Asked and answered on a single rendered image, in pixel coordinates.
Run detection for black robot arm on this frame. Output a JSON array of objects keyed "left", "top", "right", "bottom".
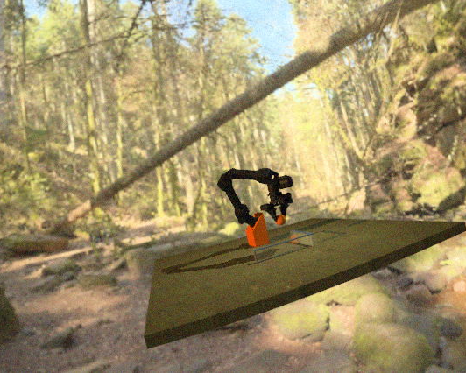
[{"left": 217, "top": 168, "right": 293, "bottom": 228}]

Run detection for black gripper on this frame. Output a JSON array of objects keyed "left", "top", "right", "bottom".
[{"left": 260, "top": 190, "right": 293, "bottom": 222}]

